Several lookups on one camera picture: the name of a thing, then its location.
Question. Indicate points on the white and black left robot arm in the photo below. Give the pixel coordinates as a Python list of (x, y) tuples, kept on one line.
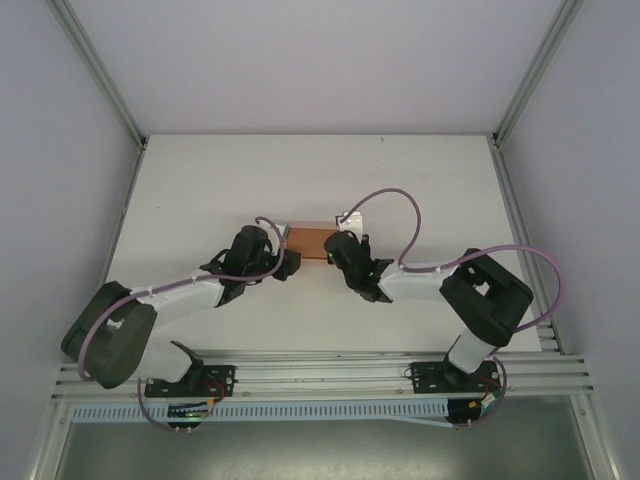
[(110, 340)]

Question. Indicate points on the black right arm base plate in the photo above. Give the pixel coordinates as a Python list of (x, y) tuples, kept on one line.
[(425, 377)]

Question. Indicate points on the black frame corner bracket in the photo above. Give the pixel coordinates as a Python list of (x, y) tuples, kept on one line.
[(142, 144), (496, 140)]

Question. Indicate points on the black electronics board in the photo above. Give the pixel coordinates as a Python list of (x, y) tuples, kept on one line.
[(182, 415), (462, 415)]

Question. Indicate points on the aluminium frame leg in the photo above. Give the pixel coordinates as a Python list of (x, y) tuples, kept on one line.
[(47, 440), (597, 440)]

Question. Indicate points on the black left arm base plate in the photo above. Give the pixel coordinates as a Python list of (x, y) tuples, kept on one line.
[(222, 374)]

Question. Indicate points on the aluminium frame post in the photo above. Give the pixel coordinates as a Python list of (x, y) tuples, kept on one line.
[(539, 65), (94, 65)]

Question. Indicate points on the aluminium rail beam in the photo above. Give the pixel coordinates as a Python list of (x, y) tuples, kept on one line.
[(320, 372)]

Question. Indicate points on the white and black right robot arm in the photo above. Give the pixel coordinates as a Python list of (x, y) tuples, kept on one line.
[(490, 300)]

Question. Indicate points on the pink corrugated cardboard box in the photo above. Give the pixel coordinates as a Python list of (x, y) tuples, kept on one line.
[(312, 242)]

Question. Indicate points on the aluminium table side rail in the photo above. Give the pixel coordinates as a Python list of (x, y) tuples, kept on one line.
[(515, 210), (125, 210)]

